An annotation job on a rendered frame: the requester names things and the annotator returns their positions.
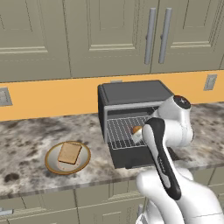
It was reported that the dark grey toaster oven door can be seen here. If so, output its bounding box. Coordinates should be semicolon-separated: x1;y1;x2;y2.
107;139;182;170

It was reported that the wire toaster oven rack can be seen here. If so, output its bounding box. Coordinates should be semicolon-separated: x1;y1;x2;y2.
106;115;156;151

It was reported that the grey base cupboard handle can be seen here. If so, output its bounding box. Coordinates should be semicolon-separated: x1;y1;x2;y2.
0;207;14;217
136;203;144;224

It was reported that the grey cupboard bar handle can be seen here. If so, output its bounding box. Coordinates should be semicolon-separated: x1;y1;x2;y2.
144;7;158;66
157;7;173;65

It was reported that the dark grey toaster oven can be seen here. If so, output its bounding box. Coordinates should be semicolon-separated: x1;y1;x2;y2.
97;80;176;144

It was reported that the olive wall cupboard door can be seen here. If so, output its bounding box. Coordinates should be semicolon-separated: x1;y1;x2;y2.
62;0;160;79
150;0;224;74
0;0;72;83

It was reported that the tan bread slice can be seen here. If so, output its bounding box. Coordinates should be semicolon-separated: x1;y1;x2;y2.
57;142;83;165

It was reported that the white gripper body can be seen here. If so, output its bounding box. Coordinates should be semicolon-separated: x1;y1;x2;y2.
132;131;146;144

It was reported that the olive base cupboard door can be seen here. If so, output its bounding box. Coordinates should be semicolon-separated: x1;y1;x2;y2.
76;197;147;224
0;207;81;224

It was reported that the olive drawer front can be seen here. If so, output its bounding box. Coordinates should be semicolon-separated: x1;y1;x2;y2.
0;188;78;214
191;166;224;196
74;178;147;208

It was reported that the beige bowl with brown rim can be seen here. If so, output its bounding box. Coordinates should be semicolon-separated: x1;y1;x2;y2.
44;140;92;176

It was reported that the small brown bread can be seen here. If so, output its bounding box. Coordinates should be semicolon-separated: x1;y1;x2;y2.
131;125;144;136

